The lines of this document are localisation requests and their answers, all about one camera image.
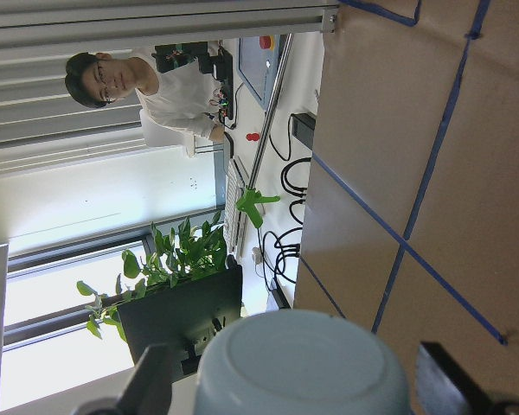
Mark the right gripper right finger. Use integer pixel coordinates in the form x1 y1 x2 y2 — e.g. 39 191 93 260
416 342 519 414

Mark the black monitor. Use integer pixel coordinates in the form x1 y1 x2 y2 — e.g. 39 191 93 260
118 264 243 381

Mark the reacher grabber tool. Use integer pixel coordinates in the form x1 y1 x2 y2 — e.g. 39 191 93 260
236 34 294 228

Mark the white keyboard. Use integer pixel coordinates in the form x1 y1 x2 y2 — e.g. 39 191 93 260
223 155 249 258

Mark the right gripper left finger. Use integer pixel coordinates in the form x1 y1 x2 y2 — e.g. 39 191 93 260
72 344 172 415

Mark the aluminium frame post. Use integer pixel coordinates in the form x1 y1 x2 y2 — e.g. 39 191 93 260
0 1 338 48

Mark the light blue cup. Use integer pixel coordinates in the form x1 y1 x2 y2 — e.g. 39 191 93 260
194 310 410 414

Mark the black power adapter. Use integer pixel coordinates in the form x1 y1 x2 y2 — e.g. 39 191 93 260
291 112 316 150

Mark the green potted plant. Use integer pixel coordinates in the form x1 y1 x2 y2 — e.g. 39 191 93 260
76 210 227 340

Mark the blue teach pendant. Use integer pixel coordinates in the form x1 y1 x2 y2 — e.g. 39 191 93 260
237 35 287 110

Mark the seated person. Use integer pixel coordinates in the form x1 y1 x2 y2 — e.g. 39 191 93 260
65 47 225 144

